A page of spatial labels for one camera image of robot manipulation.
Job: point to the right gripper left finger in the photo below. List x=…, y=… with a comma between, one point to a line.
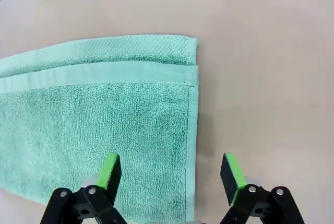
x=104, y=198

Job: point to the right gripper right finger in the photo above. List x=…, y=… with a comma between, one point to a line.
x=235, y=190

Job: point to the green terry towel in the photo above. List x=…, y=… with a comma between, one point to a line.
x=104, y=117

